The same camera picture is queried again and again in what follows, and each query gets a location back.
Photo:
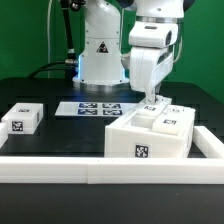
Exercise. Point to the white U-shaped fence frame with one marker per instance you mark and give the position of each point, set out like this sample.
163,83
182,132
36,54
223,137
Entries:
93,170

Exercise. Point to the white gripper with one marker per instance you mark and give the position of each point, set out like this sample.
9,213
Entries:
151,58

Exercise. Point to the white cabinet top block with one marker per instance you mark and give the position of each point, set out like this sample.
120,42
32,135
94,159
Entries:
23,118

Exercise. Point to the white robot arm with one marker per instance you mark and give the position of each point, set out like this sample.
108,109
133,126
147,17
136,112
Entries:
102,65

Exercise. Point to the white door panel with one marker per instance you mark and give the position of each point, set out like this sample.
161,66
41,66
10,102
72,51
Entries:
167,124
153,110

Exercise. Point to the white cabinet body box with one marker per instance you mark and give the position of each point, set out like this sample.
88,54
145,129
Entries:
131,136

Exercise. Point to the white marker base plate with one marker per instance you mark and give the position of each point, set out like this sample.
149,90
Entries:
92,109

